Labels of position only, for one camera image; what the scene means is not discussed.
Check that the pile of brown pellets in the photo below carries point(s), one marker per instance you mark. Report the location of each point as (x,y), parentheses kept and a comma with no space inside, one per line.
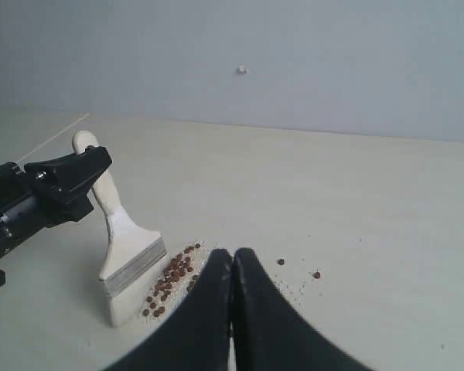
(175,281)

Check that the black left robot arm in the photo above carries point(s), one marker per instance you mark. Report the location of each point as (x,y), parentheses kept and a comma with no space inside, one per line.
(46,194)

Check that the white wooden paint brush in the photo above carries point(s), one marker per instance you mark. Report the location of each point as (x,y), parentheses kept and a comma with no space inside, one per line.
(134,259)

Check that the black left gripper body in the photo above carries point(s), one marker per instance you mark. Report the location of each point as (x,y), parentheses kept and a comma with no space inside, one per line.
(46,194)

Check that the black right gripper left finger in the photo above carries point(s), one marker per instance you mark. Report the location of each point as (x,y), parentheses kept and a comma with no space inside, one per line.
(196,336)

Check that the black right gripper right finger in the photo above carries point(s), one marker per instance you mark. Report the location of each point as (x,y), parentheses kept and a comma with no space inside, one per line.
(268,333)

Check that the small white wall fixture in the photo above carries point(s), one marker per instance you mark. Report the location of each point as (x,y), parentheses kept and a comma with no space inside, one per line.
(241,70)

